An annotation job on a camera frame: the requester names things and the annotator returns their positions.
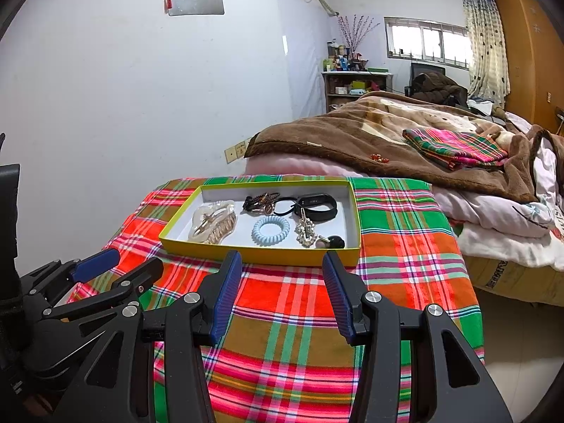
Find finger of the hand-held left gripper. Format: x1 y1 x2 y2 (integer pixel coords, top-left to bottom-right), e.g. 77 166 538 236
18 248 121 305
42 256 165 323

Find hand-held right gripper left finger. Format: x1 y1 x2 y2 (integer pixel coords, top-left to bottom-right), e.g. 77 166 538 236
50 250 243 423

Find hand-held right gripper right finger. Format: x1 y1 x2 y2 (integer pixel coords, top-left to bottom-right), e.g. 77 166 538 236
323 251 514 423

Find yellow shallow box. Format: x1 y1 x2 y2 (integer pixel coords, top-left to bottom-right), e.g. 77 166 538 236
159 176 363 268

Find blue spiral hair tie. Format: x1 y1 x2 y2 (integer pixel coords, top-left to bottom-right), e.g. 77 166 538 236
252 216 292 246

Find clear hair claw clip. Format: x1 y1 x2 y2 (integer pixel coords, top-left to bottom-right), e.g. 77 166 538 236
187 200 239 244

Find black wrist band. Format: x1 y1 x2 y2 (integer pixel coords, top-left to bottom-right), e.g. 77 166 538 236
293 194 338 221

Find leopard print hair tie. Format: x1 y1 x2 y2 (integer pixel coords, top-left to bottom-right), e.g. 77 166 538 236
242 191 300 216

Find plaid tablecloth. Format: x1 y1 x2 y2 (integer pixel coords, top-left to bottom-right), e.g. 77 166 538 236
66 176 485 423

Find rhinestone hair clip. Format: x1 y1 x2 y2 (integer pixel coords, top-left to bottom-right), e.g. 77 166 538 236
294 211 318 247

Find brown blanket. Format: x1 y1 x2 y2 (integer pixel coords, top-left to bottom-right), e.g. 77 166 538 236
244 92 564 203

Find white quilt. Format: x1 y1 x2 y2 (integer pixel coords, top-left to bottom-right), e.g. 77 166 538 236
429 134 564 271

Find folded plaid cloth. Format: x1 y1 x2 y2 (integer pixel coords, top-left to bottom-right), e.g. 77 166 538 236
402 127 509 170

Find cluttered white shelf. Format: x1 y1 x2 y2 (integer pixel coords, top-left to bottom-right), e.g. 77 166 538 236
321 42 394 113

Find dark brown jacket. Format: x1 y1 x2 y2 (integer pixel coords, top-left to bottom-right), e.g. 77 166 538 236
410 73 468 107

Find black monitor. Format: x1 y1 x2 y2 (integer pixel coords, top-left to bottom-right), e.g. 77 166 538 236
411 62 447 86

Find dried flower branches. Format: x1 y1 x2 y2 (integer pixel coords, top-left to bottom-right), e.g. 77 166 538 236
337 14 380 54

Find window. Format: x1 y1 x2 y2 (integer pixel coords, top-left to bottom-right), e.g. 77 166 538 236
383 17 472 70

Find patterned curtain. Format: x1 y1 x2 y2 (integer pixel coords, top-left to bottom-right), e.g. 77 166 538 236
458 0 512 109

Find wooden wardrobe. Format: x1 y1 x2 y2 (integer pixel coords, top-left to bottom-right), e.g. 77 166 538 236
496 0 564 135

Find black bead hair tie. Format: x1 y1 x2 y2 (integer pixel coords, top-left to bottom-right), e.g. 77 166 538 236
315 234 347 250

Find wall socket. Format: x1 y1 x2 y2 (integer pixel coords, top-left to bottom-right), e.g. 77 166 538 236
224 140 250 162

